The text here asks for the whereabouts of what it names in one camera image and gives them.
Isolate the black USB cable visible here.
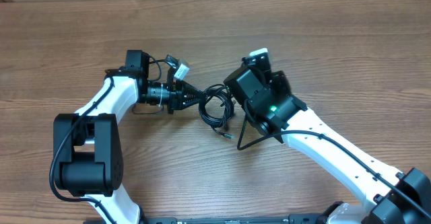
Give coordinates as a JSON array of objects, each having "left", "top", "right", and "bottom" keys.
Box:
[{"left": 197, "top": 83, "right": 236, "bottom": 140}]

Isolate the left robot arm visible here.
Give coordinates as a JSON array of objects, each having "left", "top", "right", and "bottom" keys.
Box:
[{"left": 49, "top": 50, "right": 203, "bottom": 223}]

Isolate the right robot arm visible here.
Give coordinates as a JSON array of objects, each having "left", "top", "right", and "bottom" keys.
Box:
[{"left": 224, "top": 66, "right": 430, "bottom": 223}]

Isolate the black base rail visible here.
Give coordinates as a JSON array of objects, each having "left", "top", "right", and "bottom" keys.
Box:
[{"left": 138, "top": 213, "right": 328, "bottom": 224}]

